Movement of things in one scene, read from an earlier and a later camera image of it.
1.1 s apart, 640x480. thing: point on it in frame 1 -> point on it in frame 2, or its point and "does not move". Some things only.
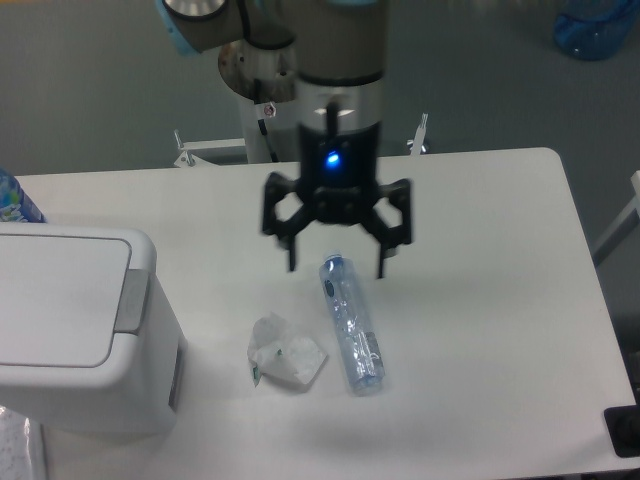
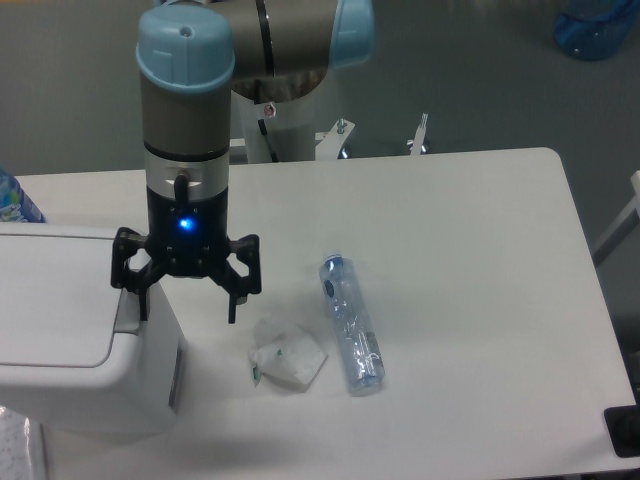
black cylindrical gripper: [339, 117] -> [187, 197]
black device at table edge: [623, 426] does not move
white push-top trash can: [89, 340] does not move
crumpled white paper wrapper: [274, 351] does not move
